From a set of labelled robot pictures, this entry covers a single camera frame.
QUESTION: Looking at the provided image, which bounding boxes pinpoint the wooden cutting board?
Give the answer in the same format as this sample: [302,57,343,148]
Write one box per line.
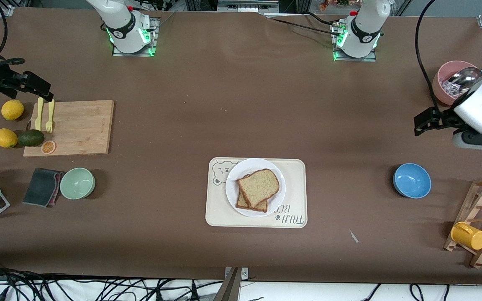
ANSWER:
[23,99,115,158]

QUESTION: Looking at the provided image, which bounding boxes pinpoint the dark green avocado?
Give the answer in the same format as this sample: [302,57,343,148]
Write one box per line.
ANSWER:
[17,129,45,147]

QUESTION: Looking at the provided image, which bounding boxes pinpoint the grey metal table bracket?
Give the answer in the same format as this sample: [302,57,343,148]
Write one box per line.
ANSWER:
[213,267,249,301]

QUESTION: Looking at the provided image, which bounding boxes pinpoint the short black table cable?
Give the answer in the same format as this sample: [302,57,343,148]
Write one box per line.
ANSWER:
[306,12,344,26]

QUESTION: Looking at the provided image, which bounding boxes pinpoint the yellow mug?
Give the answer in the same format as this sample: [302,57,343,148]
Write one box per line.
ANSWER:
[451,221,482,251]

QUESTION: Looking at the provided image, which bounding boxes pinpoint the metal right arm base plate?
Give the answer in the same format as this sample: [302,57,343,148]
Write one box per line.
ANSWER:
[112,17,159,57]

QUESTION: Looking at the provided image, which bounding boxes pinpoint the yellow plastic knife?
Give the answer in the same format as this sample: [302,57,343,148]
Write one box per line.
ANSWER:
[35,97,44,131]

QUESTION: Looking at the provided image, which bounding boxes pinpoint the pale green bowl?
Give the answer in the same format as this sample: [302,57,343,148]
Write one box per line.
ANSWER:
[59,167,96,200]

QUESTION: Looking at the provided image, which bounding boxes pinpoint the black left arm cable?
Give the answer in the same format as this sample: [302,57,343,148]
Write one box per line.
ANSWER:
[415,0,442,111]

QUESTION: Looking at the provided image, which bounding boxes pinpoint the clear plastic ice pieces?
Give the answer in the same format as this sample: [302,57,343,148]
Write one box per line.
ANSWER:
[441,79,461,97]

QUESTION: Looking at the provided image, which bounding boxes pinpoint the yellow lemon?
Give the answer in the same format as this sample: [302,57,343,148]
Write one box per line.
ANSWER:
[1,100,25,121]
[0,128,18,148]

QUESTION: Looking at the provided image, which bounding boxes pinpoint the yellow plastic fork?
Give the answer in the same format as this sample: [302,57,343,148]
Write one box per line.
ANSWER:
[46,99,55,134]

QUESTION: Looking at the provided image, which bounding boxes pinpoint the cream bear print tray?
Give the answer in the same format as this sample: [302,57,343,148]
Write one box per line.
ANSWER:
[205,157,308,229]

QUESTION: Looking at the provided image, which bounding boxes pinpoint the metal scoop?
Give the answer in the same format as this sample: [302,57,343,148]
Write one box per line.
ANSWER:
[448,59,482,93]

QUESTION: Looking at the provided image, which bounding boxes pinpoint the dark grey folded cloth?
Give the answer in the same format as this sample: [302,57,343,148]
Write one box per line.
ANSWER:
[22,168,65,208]

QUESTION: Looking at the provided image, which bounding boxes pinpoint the pink bowl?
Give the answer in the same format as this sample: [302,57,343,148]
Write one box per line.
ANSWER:
[432,61,482,106]

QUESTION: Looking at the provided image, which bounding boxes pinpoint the long black table cable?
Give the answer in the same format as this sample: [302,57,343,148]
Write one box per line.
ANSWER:
[266,16,338,36]

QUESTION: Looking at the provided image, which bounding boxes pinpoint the wooden mug rack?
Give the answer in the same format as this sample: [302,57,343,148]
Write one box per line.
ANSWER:
[443,176,482,269]

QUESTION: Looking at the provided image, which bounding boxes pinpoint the blue bowl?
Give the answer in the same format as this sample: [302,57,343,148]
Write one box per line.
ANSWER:
[393,163,432,199]

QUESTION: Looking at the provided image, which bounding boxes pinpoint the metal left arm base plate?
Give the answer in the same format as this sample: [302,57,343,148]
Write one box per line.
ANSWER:
[331,21,377,62]

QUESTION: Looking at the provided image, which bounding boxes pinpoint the grey metal equipment box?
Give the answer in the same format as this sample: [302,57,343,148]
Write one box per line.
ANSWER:
[217,0,280,14]

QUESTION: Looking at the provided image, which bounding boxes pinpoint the aluminium table edge rail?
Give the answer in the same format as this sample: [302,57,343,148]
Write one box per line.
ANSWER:
[0,5,15,46]

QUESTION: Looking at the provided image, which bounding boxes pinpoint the white round plate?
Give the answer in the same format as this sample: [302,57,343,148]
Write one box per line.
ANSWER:
[225,158,286,218]

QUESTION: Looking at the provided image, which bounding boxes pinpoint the sandwich top bread slice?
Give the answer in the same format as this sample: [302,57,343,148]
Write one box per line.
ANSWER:
[236,168,280,209]

